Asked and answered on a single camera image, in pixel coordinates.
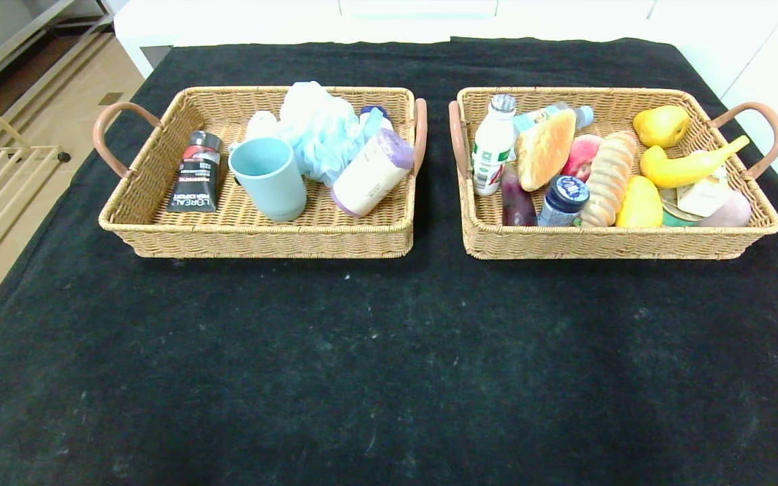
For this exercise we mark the purple toy eggplant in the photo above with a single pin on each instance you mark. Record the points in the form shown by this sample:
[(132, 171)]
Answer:
[(517, 206)]

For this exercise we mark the toy croissant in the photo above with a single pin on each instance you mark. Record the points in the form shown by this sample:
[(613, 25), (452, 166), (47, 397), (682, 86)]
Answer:
[(544, 150)]

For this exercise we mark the dark blue lid bottle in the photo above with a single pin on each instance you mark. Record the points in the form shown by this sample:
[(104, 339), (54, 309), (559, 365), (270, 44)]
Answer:
[(564, 194)]

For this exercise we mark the beige wooden rolling rack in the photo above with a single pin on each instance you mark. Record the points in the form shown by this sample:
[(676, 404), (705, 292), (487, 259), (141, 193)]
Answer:
[(17, 152)]

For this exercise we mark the white bottle blue cap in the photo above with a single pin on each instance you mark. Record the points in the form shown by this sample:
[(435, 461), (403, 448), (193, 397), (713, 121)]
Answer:
[(380, 113)]

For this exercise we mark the yellow toy mango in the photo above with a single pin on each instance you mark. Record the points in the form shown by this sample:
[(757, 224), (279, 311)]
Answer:
[(640, 206)]

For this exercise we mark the white bottle purple cap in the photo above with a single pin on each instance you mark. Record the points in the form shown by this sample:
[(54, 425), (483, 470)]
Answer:
[(365, 179)]

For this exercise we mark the white chewing gum pouch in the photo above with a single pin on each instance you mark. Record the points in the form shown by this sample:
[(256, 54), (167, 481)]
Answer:
[(703, 197)]

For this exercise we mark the yellow toy banana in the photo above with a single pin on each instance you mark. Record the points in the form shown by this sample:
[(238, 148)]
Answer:
[(686, 167)]

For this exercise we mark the beige oval toy potato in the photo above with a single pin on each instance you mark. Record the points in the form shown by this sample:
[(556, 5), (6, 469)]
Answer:
[(733, 210)]

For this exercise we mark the teal plastic mug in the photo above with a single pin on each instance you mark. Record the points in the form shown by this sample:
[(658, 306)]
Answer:
[(274, 196)]

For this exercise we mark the light blue bath pouf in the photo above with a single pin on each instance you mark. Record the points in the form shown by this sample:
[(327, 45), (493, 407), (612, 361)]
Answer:
[(321, 135)]

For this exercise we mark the striped spiral bread roll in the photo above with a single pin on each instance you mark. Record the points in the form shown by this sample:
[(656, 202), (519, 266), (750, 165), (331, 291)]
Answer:
[(608, 182)]

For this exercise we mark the pink toy peach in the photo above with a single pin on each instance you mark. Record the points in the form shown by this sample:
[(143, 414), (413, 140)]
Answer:
[(581, 158)]

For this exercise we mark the white cupboard doors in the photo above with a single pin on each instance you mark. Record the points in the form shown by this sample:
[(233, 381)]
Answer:
[(767, 54)]

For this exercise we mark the white milk drink bottle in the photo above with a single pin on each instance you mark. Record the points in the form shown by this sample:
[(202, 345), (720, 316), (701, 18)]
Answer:
[(494, 156)]

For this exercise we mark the black L'Oreal tube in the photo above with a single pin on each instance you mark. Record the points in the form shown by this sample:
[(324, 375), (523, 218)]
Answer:
[(194, 175)]

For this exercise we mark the black table cloth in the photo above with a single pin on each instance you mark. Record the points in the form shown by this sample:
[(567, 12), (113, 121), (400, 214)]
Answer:
[(389, 337)]

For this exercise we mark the wicker basket holding toiletries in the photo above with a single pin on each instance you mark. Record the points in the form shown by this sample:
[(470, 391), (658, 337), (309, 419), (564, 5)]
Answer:
[(321, 229)]

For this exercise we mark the wicker basket holding food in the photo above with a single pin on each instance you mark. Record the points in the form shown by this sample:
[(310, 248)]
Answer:
[(490, 236)]

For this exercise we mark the small white round-top bottle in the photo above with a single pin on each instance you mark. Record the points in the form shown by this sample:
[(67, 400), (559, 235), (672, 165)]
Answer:
[(258, 126)]

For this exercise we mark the yellow toy pear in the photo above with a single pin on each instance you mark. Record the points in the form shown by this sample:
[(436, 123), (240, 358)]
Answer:
[(660, 126)]

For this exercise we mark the green tin can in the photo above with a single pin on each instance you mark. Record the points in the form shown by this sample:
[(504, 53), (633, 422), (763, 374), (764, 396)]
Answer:
[(672, 214)]

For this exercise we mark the clear water bottle blue cap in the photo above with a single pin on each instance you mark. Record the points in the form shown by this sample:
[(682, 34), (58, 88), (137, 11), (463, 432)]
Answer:
[(531, 119)]

